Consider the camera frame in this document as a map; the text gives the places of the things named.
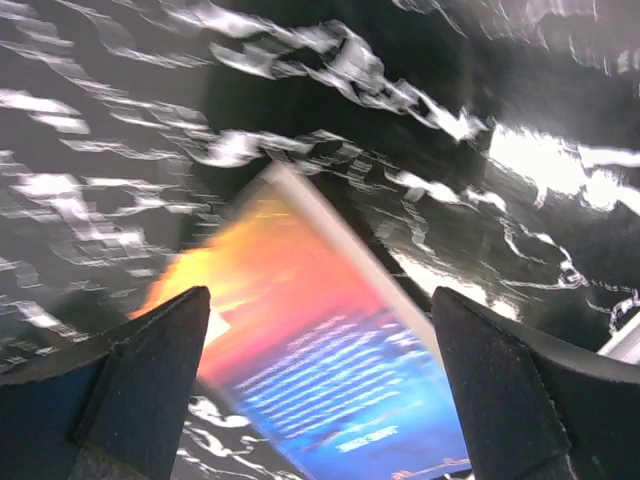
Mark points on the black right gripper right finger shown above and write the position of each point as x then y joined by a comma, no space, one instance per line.
532,406

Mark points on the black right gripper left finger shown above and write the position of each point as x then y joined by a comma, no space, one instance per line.
110,407

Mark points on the blue paperback book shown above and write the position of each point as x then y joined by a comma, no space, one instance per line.
316,364

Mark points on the black marbled table mat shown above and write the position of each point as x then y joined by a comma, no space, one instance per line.
489,147

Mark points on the aluminium mounting rail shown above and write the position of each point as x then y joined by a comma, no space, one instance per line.
624,344

